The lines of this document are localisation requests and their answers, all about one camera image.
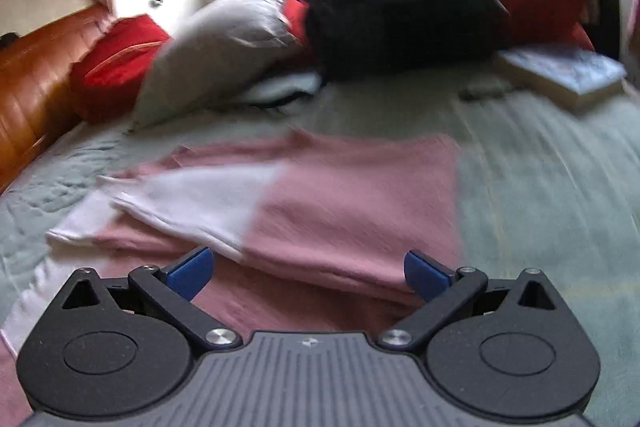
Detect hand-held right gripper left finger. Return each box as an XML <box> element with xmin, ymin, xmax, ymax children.
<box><xmin>60</xmin><ymin>246</ymin><xmax>242</xmax><ymax>352</ymax></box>

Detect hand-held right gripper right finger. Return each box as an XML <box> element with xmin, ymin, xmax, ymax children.
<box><xmin>376</xmin><ymin>249</ymin><xmax>558</xmax><ymax>353</ymax></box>

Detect wooden headboard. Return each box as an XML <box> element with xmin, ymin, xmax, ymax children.
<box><xmin>0</xmin><ymin>2</ymin><xmax>113</xmax><ymax>192</ymax></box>

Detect black backpack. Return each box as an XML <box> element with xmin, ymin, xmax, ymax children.
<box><xmin>240</xmin><ymin>0</ymin><xmax>511</xmax><ymax>108</ymax></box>

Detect thick paperback book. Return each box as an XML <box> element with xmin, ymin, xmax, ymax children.
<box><xmin>495</xmin><ymin>44</ymin><xmax>628</xmax><ymax>112</ymax></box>

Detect pink and white sweater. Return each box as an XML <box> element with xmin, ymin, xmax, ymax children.
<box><xmin>0</xmin><ymin>129</ymin><xmax>468</xmax><ymax>427</ymax></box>

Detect grey pillow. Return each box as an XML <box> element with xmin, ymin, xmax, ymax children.
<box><xmin>127</xmin><ymin>0</ymin><xmax>311</xmax><ymax>132</ymax></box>

